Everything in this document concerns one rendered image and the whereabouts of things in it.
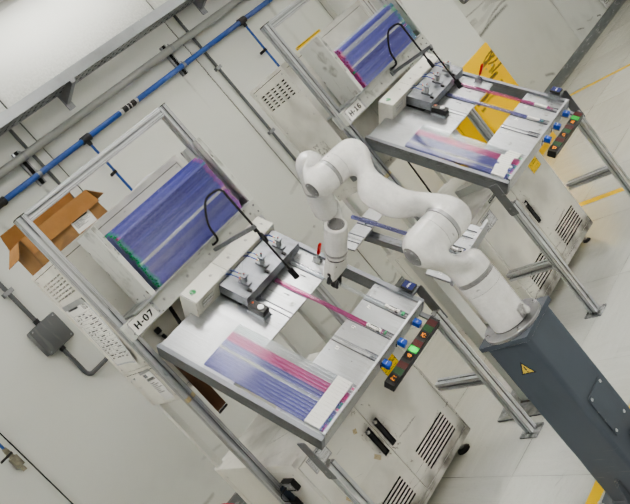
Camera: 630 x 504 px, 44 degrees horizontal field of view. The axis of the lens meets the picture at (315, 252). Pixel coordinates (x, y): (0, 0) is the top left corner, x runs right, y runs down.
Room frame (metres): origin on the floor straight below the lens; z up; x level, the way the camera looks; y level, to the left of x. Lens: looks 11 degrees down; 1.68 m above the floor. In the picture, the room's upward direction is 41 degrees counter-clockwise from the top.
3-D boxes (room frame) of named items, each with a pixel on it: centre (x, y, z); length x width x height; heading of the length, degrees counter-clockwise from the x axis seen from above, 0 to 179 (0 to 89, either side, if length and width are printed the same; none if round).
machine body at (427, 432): (3.12, 0.46, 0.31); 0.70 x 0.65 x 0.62; 124
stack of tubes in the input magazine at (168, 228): (3.05, 0.34, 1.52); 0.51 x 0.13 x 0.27; 124
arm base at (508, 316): (2.17, -0.31, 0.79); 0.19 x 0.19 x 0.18
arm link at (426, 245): (2.16, -0.28, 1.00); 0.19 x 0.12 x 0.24; 110
